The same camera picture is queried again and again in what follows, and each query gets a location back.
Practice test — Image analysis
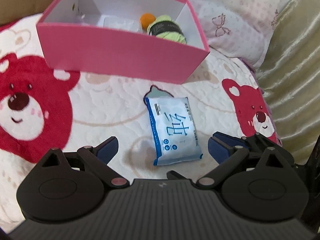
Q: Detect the blue white wet wipes pack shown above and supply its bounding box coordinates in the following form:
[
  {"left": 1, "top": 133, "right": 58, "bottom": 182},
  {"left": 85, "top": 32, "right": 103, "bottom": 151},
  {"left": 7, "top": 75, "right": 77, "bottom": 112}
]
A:
[{"left": 143, "top": 85, "right": 203, "bottom": 166}]

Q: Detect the green yarn ball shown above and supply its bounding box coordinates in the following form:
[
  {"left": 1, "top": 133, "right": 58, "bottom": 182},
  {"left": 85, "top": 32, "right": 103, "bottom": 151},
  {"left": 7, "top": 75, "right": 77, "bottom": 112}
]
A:
[{"left": 147, "top": 15, "right": 187, "bottom": 44}]

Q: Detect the orange makeup sponge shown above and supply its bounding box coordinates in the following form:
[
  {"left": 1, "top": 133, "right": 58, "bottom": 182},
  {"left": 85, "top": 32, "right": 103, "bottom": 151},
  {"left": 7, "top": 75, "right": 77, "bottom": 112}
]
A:
[{"left": 139, "top": 13, "right": 156, "bottom": 30}]

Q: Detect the clear plastic floss pick box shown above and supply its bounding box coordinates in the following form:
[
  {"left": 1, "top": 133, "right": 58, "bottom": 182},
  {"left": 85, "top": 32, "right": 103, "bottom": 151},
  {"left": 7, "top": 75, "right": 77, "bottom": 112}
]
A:
[{"left": 102, "top": 15, "right": 143, "bottom": 33}]

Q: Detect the olive satin curtain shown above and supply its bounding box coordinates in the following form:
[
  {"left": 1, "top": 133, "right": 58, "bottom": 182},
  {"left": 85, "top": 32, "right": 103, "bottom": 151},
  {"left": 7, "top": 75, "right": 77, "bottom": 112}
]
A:
[{"left": 256, "top": 0, "right": 319, "bottom": 164}]

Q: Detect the red bear print blanket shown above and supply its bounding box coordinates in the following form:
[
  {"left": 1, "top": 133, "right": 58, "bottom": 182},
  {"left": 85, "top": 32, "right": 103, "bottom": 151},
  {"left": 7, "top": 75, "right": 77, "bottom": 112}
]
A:
[{"left": 1, "top": 14, "right": 281, "bottom": 232}]

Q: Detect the pink checkered floral pillow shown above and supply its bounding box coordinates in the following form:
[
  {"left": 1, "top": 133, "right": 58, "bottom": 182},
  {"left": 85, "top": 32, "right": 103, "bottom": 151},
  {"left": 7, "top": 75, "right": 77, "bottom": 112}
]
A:
[{"left": 188, "top": 0, "right": 280, "bottom": 69}]

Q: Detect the pink cardboard box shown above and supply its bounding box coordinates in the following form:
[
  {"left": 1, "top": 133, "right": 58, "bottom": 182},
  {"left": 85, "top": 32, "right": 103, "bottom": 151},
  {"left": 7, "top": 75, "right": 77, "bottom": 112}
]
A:
[{"left": 36, "top": 0, "right": 210, "bottom": 84}]

